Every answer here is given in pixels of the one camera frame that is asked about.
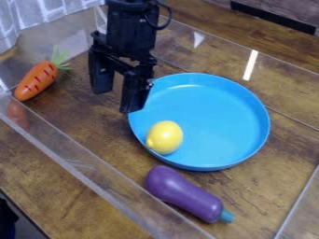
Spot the blue round tray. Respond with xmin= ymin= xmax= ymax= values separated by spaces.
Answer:
xmin=128 ymin=73 xmax=271 ymax=172

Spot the black bar in background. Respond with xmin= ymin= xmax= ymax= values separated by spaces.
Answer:
xmin=231 ymin=0 xmax=317 ymax=35

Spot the clear acrylic enclosure wall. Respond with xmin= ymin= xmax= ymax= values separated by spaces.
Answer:
xmin=0 ymin=0 xmax=319 ymax=239

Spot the orange toy carrot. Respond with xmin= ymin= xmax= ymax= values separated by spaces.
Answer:
xmin=14 ymin=46 xmax=71 ymax=102

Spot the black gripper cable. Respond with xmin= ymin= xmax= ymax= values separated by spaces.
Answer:
xmin=143 ymin=0 xmax=175 ymax=31

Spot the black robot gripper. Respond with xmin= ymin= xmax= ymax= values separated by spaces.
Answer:
xmin=88 ymin=0 xmax=160 ymax=114

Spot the yellow toy lemon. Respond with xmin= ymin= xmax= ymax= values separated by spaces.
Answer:
xmin=146 ymin=120 xmax=183 ymax=155

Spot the white patterned curtain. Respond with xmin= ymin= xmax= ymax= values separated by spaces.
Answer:
xmin=0 ymin=0 xmax=104 ymax=54

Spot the purple toy eggplant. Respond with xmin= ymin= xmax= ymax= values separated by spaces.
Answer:
xmin=146 ymin=165 xmax=235 ymax=223

